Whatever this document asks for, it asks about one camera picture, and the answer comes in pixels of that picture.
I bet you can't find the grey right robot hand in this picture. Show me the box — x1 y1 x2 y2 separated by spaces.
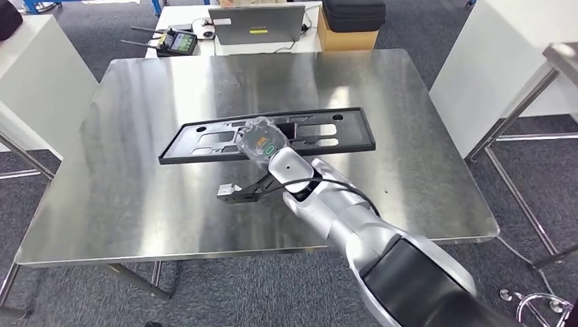
236 116 291 169

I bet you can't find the black license plate bracket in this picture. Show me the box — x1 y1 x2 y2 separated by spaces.
157 106 376 166

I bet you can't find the stainless steel workbench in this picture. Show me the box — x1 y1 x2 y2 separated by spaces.
0 48 501 317

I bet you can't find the grey laptop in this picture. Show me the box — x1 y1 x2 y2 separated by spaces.
207 4 307 46

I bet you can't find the black remote controller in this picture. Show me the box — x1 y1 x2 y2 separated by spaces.
121 25 198 57

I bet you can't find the cardboard box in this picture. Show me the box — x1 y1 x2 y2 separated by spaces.
317 9 379 51

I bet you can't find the white desk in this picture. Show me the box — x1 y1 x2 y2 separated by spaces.
145 1 324 58

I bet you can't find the black carrying case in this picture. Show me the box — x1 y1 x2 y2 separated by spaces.
322 0 387 33

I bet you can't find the white cabinet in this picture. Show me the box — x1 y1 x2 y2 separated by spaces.
429 0 578 159
0 13 100 161

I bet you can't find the stainless steel table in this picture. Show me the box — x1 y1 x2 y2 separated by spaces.
465 42 578 270
0 133 55 181

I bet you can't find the chrome stool base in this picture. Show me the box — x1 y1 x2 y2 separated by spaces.
498 288 575 327

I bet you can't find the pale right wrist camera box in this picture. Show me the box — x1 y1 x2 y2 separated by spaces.
216 183 243 200

